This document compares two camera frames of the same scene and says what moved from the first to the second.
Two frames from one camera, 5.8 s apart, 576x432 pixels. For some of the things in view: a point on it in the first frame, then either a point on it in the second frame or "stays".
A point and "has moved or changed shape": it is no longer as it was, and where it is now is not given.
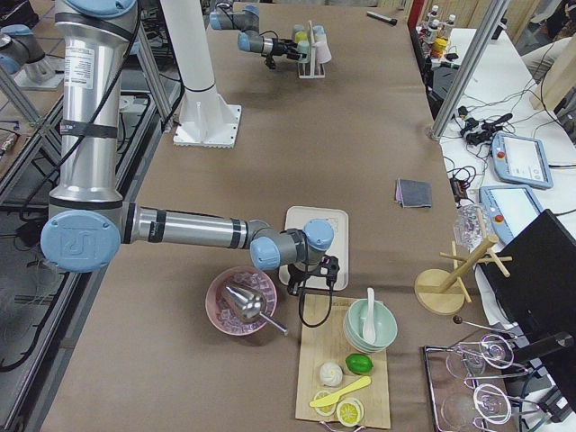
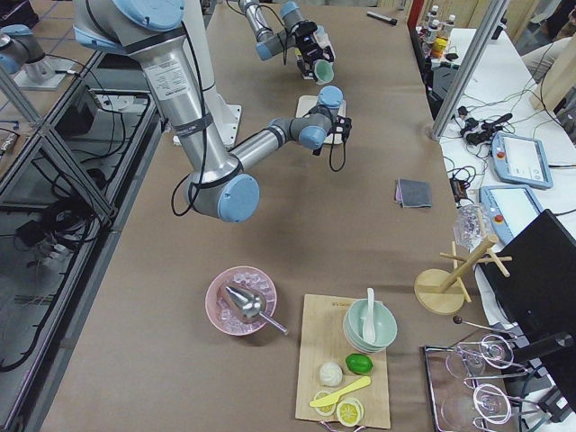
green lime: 359,363 stays
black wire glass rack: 470,382 stays
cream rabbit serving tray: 296,217 -> 305,103
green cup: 303,47 has moved or changed shape
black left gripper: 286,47 -> 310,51
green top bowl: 384,322 stays
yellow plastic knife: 356,384 stays
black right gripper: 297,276 -> 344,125
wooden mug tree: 442,292 stays
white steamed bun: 330,373 stays
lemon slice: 324,410 stays
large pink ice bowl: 222,310 stays
